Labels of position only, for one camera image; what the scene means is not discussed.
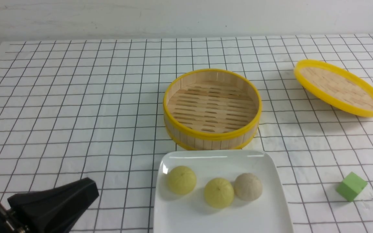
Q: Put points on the yellow rimmed bamboo steamer basket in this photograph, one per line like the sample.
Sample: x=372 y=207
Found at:
x=212 y=109

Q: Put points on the white grid tablecloth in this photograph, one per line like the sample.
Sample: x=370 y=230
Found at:
x=93 y=108

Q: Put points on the white steamed bun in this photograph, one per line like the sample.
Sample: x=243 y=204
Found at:
x=248 y=187

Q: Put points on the pale yellow steamed bun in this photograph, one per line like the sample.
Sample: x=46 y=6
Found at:
x=181 y=180

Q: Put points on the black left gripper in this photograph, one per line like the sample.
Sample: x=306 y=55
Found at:
x=51 y=211

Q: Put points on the yellow rimmed bamboo steamer lid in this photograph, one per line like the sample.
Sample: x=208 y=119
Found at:
x=336 y=87

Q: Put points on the green foam cube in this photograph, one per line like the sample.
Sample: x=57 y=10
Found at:
x=351 y=186

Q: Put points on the white square plate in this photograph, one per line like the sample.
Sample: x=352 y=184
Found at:
x=191 y=214

